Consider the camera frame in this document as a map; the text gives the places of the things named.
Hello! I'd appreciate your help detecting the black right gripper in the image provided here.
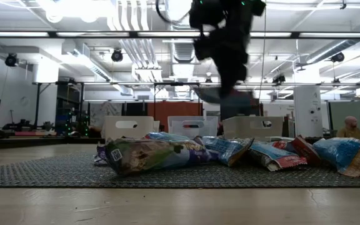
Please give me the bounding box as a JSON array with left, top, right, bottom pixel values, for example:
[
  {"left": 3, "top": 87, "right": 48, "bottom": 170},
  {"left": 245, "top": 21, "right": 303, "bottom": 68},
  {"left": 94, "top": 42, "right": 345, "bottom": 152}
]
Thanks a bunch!
[{"left": 211, "top": 27, "right": 250, "bottom": 98}]

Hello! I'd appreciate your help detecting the blue olive granola bar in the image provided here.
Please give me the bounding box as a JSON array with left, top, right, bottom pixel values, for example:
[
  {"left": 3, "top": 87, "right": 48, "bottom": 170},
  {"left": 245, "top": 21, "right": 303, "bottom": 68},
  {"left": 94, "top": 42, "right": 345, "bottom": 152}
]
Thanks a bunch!
[{"left": 195, "top": 136, "right": 255, "bottom": 168}]

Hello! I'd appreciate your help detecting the blue red granola bar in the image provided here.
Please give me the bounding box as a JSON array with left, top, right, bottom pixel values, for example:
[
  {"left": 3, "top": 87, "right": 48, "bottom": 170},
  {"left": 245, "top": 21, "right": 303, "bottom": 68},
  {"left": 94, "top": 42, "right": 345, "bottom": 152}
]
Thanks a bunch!
[
  {"left": 247, "top": 141, "right": 308, "bottom": 173},
  {"left": 144, "top": 131, "right": 193, "bottom": 142}
]

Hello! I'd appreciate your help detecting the green purple granola bar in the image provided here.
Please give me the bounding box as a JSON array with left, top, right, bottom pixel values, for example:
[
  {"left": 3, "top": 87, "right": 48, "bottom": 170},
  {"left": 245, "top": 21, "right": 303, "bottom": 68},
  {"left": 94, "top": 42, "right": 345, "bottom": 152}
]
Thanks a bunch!
[{"left": 104, "top": 137, "right": 212, "bottom": 176}]

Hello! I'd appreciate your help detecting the blue orange granola bar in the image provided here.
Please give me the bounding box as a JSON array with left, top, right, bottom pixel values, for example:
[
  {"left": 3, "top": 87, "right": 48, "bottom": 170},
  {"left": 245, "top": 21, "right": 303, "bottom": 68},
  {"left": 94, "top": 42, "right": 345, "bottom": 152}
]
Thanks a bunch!
[{"left": 312, "top": 137, "right": 360, "bottom": 178}]

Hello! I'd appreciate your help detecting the black standing panel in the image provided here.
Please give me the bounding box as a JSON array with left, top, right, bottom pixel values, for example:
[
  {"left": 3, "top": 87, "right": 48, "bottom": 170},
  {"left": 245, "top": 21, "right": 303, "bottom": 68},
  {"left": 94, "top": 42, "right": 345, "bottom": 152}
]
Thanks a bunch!
[{"left": 219, "top": 97, "right": 264, "bottom": 121}]

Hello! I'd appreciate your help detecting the grey plastic bin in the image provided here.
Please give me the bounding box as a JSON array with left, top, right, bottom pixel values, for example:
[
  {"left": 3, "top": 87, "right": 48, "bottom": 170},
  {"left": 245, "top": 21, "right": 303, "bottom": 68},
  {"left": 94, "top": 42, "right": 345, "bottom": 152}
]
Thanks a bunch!
[{"left": 222, "top": 116, "right": 284, "bottom": 141}]

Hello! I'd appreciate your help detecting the clear plastic bin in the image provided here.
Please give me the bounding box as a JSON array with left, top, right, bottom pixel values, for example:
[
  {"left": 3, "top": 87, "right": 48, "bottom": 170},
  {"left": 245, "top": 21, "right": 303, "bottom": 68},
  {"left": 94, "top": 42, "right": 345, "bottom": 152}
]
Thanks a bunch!
[{"left": 167, "top": 116, "right": 219, "bottom": 140}]

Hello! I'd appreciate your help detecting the white square pillar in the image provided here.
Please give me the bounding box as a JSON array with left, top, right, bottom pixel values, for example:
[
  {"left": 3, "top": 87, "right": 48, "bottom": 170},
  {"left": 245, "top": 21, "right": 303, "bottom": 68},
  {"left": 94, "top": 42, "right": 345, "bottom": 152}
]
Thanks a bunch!
[{"left": 293, "top": 67, "right": 324, "bottom": 138}]

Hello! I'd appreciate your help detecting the white plastic bin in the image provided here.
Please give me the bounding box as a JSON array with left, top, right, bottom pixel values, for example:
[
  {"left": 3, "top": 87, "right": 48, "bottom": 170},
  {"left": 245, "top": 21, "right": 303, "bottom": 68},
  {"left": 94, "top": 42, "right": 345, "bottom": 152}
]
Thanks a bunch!
[{"left": 104, "top": 116, "right": 161, "bottom": 145}]

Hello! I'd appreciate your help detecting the person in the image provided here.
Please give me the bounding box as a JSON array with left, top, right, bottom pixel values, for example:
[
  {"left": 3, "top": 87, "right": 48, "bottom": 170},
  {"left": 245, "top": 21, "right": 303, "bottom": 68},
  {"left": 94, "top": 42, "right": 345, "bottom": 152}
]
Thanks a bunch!
[{"left": 336, "top": 115, "right": 360, "bottom": 141}]

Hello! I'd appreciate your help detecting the grey plastic sheet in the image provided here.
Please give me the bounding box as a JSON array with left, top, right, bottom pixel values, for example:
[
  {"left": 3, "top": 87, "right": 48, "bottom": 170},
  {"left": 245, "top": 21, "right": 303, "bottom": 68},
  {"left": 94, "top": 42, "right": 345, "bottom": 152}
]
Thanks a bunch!
[{"left": 89, "top": 101, "right": 123, "bottom": 129}]

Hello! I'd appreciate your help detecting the black overhead light bar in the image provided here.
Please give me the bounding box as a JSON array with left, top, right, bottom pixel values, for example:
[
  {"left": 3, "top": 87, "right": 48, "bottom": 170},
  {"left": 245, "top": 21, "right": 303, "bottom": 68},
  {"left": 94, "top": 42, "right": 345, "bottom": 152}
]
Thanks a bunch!
[{"left": 0, "top": 30, "right": 360, "bottom": 40}]

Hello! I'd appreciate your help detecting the dark background workstation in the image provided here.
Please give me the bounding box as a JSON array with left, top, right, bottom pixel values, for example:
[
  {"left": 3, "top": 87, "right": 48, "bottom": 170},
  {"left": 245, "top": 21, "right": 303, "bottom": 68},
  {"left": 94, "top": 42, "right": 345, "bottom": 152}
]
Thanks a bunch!
[{"left": 54, "top": 111, "right": 103, "bottom": 138}]

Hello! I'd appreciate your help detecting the grey woven mat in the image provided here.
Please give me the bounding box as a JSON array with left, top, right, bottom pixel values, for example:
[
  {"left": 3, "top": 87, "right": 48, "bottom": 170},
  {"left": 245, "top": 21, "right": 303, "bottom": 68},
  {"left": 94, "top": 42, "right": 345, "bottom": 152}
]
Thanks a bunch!
[{"left": 0, "top": 149, "right": 360, "bottom": 189}]

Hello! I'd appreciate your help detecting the thin hanging cable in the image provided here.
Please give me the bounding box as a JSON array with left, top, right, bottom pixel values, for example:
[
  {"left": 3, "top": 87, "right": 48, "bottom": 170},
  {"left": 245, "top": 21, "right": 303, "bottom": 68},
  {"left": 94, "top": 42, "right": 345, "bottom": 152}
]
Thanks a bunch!
[{"left": 257, "top": 6, "right": 268, "bottom": 99}]

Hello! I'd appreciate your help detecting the black background gantry frame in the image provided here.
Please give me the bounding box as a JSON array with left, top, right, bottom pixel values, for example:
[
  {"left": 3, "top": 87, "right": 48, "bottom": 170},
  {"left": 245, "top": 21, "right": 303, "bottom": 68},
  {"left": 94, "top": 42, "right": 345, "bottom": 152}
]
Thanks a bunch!
[
  {"left": 152, "top": 81, "right": 201, "bottom": 119},
  {"left": 32, "top": 80, "right": 86, "bottom": 129}
]

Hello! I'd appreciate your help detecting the orange partition wall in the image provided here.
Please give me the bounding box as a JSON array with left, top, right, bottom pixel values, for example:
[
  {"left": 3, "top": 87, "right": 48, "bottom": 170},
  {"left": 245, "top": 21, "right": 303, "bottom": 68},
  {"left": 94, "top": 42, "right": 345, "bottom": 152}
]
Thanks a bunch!
[{"left": 147, "top": 101, "right": 203, "bottom": 132}]

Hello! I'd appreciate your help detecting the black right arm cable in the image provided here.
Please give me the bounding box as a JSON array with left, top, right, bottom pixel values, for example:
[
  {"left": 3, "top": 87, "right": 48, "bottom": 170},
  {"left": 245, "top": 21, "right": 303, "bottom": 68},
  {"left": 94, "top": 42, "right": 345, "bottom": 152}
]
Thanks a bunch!
[{"left": 154, "top": 0, "right": 196, "bottom": 24}]

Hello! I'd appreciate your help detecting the black aluminium rig frame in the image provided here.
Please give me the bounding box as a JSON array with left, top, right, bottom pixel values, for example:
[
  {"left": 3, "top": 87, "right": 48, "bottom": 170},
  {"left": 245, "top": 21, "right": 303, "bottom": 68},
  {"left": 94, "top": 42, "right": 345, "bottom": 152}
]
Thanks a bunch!
[{"left": 0, "top": 136, "right": 106, "bottom": 151}]

